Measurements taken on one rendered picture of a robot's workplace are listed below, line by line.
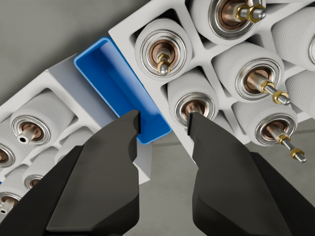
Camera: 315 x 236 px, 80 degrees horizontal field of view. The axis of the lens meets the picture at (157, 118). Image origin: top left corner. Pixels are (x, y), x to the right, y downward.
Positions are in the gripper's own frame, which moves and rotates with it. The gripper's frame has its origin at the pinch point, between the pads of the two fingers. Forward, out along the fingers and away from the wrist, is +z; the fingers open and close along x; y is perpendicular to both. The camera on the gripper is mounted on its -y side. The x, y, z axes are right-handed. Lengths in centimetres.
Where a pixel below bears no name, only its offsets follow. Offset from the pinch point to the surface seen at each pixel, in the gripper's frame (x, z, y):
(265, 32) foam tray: 18.9, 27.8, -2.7
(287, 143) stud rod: 22.4, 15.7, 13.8
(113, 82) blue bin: -14.2, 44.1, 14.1
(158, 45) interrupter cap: -0.7, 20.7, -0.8
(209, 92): 8.8, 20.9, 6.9
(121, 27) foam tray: -7.7, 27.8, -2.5
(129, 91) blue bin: -9.7, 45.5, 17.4
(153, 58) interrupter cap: -1.4, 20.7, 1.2
